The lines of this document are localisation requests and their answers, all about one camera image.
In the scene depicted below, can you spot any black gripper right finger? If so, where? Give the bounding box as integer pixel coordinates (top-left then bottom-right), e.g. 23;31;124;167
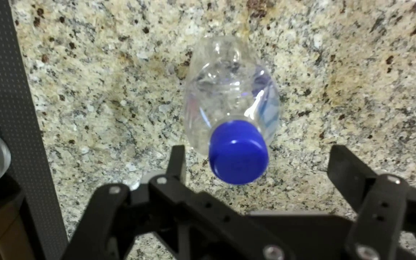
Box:
326;144;377;210

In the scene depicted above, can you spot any clear water bottle blue cap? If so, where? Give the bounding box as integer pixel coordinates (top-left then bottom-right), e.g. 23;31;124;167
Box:
183;36;280;184

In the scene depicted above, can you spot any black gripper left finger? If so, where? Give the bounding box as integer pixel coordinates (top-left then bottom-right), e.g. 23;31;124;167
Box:
166;144;186;181

